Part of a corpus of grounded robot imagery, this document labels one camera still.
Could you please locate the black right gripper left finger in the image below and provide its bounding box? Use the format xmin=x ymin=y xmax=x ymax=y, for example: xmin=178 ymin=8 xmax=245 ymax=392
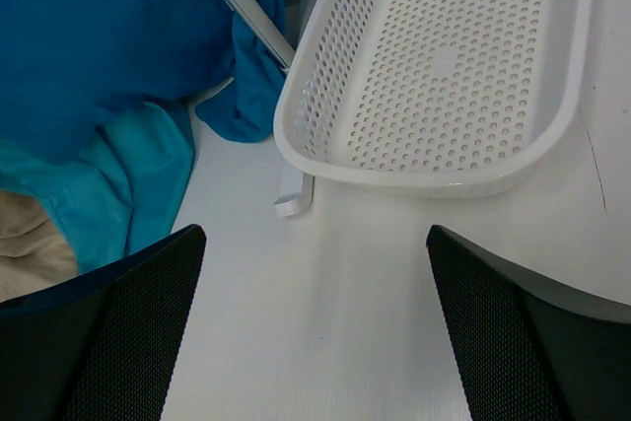
xmin=1 ymin=225 xmax=206 ymax=420

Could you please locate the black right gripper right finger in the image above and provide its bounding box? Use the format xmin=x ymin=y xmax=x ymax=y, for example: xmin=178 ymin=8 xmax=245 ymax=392
xmin=426 ymin=225 xmax=630 ymax=420

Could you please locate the metal clothes rack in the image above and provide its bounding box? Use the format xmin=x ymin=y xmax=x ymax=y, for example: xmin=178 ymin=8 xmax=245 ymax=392
xmin=225 ymin=0 xmax=315 ymax=218

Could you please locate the teal t shirt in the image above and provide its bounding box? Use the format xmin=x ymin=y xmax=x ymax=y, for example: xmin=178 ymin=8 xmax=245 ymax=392
xmin=1 ymin=103 xmax=195 ymax=273

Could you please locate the dark blue t shirt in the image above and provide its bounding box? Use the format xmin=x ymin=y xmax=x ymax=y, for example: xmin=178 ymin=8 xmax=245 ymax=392
xmin=1 ymin=0 xmax=284 ymax=164

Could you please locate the white perforated plastic basket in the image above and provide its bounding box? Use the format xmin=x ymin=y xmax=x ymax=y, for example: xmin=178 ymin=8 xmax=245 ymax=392
xmin=274 ymin=0 xmax=593 ymax=198

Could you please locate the beige tank top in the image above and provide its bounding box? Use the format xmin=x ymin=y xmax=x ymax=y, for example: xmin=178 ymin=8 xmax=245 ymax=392
xmin=1 ymin=190 xmax=79 ymax=301

